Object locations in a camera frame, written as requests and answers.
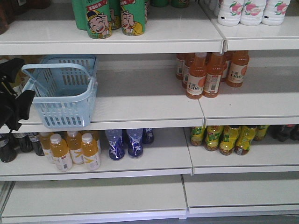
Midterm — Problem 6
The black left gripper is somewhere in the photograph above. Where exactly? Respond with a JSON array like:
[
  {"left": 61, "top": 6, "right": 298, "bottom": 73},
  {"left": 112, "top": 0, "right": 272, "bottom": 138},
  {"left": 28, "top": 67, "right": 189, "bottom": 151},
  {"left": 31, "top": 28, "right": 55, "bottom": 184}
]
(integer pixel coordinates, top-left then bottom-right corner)
[{"left": 0, "top": 58, "right": 36, "bottom": 131}]

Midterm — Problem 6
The light blue plastic basket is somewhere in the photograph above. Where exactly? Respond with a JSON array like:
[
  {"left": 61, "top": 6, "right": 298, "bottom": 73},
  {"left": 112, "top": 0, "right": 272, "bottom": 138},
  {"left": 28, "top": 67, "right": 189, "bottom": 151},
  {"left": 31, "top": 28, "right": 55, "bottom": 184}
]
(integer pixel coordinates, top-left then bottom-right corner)
[{"left": 21, "top": 54, "right": 98, "bottom": 128}]

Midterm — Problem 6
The dark cola bottle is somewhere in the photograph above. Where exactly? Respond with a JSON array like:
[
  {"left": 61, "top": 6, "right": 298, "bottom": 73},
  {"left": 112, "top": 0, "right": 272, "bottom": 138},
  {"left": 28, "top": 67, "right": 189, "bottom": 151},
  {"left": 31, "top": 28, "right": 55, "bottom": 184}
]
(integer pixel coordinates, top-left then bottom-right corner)
[
  {"left": 0, "top": 134, "right": 17, "bottom": 163},
  {"left": 28, "top": 132, "right": 44, "bottom": 156},
  {"left": 13, "top": 133, "right": 33, "bottom": 153}
]

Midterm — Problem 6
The orange juice bottle white label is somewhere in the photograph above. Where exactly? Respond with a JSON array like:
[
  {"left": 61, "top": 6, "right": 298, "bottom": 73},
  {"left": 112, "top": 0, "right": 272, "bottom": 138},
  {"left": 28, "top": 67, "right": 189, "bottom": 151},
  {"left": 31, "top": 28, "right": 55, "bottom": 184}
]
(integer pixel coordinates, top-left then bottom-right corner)
[
  {"left": 81, "top": 133, "right": 100, "bottom": 171},
  {"left": 66, "top": 131, "right": 84, "bottom": 164},
  {"left": 50, "top": 133, "right": 73, "bottom": 172},
  {"left": 39, "top": 132, "right": 54, "bottom": 164}
]

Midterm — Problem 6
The green cartoon drink can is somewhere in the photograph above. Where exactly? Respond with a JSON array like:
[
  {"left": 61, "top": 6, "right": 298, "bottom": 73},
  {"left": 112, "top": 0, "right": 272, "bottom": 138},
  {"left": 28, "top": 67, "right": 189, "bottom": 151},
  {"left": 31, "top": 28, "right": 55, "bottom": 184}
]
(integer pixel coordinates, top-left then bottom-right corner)
[
  {"left": 84, "top": 0, "right": 112, "bottom": 39},
  {"left": 120, "top": 0, "right": 145, "bottom": 36}
]

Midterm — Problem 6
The blue sports drink bottle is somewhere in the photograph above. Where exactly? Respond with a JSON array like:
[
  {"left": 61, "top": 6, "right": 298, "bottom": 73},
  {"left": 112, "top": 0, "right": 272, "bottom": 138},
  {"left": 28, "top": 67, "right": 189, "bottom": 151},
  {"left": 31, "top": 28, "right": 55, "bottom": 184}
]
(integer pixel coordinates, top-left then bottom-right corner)
[
  {"left": 105, "top": 129, "right": 125, "bottom": 161},
  {"left": 142, "top": 128, "right": 155, "bottom": 144},
  {"left": 126, "top": 128, "right": 143, "bottom": 158}
]

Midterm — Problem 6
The orange C100 drink bottle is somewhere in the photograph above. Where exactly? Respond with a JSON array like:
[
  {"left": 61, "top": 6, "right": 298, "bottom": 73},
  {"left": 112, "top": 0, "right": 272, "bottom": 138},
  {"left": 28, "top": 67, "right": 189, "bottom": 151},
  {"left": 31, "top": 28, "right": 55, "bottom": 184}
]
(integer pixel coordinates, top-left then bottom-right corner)
[
  {"left": 226, "top": 50, "right": 249, "bottom": 87},
  {"left": 203, "top": 52, "right": 225, "bottom": 98},
  {"left": 186, "top": 52, "right": 207, "bottom": 99}
]

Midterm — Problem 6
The white metal shelf unit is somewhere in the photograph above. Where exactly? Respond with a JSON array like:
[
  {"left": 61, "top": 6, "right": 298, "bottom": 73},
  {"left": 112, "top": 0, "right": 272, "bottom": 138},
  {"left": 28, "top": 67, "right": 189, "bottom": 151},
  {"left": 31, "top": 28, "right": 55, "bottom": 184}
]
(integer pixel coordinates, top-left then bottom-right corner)
[{"left": 0, "top": 0, "right": 299, "bottom": 224}]

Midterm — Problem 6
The yellow lemon tea bottle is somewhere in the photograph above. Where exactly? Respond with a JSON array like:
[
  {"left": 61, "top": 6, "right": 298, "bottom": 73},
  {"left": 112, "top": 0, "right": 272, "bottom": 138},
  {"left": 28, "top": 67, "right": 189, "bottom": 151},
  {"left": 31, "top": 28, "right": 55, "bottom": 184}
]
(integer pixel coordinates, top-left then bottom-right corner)
[
  {"left": 234, "top": 125, "right": 257, "bottom": 155},
  {"left": 219, "top": 125, "right": 241, "bottom": 155},
  {"left": 205, "top": 126, "right": 224, "bottom": 151},
  {"left": 190, "top": 126, "right": 206, "bottom": 146}
]

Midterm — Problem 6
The white peach drink bottle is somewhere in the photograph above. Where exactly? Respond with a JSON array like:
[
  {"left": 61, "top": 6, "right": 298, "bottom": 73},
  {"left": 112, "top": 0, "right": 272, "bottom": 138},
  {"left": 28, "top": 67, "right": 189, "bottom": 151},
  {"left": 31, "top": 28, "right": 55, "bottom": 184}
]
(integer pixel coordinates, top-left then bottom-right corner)
[
  {"left": 240, "top": 0, "right": 267, "bottom": 26},
  {"left": 262, "top": 0, "right": 290, "bottom": 26},
  {"left": 217, "top": 0, "right": 244, "bottom": 27}
]

